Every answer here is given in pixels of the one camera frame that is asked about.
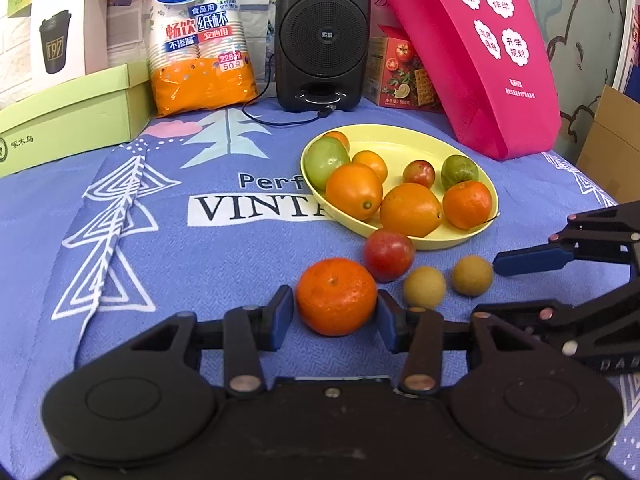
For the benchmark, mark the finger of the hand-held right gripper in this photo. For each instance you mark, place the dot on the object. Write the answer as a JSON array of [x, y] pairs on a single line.
[[530, 261], [515, 309]]

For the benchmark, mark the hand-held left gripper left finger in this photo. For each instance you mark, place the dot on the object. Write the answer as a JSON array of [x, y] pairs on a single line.
[[281, 315]]

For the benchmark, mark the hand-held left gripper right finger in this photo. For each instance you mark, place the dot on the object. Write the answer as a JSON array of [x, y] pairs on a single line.
[[387, 320]]

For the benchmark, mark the brown longan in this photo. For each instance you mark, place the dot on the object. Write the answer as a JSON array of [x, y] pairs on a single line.
[[472, 275], [424, 287]]

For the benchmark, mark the large mandarin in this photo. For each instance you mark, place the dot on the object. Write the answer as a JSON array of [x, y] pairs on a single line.
[[335, 297]]

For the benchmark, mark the medium mandarin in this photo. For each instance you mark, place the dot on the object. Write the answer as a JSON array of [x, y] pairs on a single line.
[[467, 205]]

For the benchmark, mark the large orange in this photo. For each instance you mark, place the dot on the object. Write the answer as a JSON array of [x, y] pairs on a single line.
[[410, 209], [354, 191]]

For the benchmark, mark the small green fruit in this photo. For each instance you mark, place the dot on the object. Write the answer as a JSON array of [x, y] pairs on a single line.
[[459, 172]]

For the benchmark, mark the red yellow plum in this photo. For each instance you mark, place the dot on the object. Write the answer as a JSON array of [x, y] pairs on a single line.
[[419, 173]]

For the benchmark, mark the small orange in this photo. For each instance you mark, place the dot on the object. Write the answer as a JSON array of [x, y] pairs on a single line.
[[370, 164], [337, 137]]

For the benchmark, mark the yellow plate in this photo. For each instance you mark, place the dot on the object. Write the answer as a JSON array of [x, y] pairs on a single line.
[[395, 147]]

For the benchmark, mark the blue printed tablecloth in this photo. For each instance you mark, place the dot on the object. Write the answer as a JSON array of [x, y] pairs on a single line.
[[200, 260]]

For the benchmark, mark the brown cardboard carton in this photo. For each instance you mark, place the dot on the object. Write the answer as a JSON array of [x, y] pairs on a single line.
[[615, 140]]

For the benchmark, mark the pink tote bag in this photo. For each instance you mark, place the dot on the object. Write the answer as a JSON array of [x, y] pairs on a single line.
[[450, 85]]

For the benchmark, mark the red cracker box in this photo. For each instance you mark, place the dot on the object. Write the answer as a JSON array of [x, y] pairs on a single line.
[[400, 75]]

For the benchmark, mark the pack of paper cups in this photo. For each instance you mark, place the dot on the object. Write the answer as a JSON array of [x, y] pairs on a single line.
[[200, 85]]

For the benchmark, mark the black speaker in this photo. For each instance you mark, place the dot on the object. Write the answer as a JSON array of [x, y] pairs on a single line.
[[322, 35]]

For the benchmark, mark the light green lidded box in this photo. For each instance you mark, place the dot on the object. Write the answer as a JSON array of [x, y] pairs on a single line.
[[65, 115]]

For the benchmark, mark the white cup box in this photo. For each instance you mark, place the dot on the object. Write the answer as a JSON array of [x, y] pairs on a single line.
[[55, 50]]

